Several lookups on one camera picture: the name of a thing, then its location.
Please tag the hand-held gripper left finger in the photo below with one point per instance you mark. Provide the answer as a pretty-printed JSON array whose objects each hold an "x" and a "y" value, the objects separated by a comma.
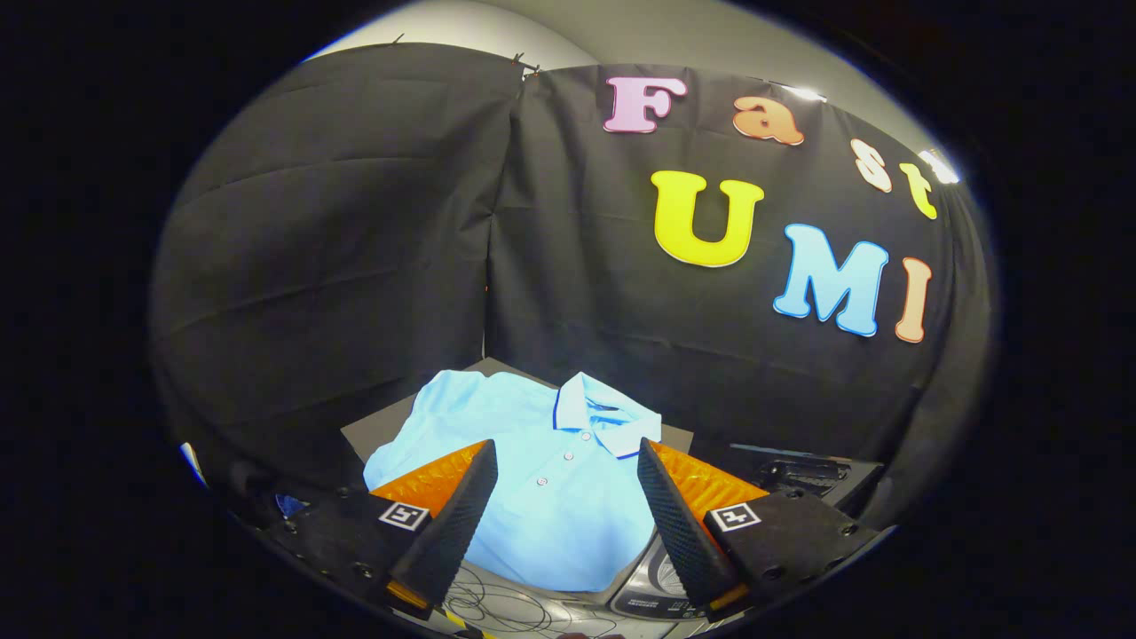
[{"x": 457, "y": 524}]

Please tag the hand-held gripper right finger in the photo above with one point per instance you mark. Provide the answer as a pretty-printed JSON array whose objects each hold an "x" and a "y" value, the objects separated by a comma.
[{"x": 679, "y": 524}]

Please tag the light blue polo shirt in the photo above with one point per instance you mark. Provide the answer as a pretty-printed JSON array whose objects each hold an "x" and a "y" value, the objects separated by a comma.
[{"x": 550, "y": 515}]

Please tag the grey cabinet with dark top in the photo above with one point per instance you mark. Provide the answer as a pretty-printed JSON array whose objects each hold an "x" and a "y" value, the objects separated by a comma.
[{"x": 382, "y": 430}]

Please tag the blue and white object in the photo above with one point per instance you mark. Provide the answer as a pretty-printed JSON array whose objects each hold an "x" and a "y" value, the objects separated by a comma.
[{"x": 290, "y": 506}]

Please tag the black backdrop cloth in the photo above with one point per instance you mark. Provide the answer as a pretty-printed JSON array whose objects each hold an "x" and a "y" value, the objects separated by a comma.
[{"x": 355, "y": 266}]

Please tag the small ceiling light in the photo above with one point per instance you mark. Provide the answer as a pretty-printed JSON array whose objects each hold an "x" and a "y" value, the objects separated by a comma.
[{"x": 941, "y": 167}]

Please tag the ceiling light behind backdrop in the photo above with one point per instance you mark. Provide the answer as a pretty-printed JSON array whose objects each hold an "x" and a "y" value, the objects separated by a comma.
[{"x": 806, "y": 92}]

